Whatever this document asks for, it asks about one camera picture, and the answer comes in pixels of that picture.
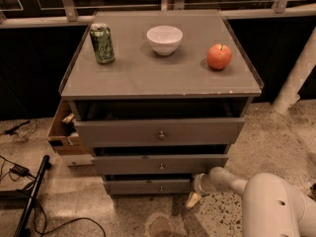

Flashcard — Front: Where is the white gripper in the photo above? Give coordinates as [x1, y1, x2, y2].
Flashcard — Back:
[186, 173, 216, 208]

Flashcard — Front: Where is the grey bottom drawer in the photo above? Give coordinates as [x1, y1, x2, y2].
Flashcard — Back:
[104, 179, 191, 196]

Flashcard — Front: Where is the grey drawer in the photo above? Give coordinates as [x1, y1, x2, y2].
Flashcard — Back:
[75, 118, 245, 147]
[92, 154, 228, 175]
[104, 179, 191, 196]

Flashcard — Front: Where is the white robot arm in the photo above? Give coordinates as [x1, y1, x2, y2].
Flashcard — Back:
[184, 67, 316, 237]

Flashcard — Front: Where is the grey middle drawer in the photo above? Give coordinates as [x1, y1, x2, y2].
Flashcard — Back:
[92, 154, 228, 175]

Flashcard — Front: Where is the grey top drawer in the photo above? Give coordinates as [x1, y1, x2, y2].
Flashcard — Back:
[75, 118, 245, 147]

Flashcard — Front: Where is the grey drawer cabinet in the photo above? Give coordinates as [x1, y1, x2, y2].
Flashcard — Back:
[60, 11, 263, 183]

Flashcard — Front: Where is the cardboard box with clutter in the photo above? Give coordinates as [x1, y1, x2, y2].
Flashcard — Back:
[47, 101, 92, 167]

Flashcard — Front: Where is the red apple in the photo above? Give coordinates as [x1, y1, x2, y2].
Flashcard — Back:
[206, 43, 232, 70]

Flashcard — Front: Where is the white ceramic bowl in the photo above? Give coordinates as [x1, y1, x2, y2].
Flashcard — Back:
[146, 26, 183, 56]

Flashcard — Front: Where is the black pole stand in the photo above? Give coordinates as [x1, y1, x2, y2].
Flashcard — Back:
[14, 155, 51, 237]

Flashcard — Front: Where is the black power adapter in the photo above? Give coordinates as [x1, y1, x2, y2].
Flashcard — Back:
[10, 165, 30, 177]

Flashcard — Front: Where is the green soda can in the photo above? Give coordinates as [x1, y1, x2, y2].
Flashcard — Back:
[90, 23, 115, 64]

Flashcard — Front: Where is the metal window railing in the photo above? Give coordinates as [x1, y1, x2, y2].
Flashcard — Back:
[0, 0, 316, 29]

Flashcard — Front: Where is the black floor cable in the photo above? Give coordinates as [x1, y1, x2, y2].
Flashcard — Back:
[0, 154, 107, 237]

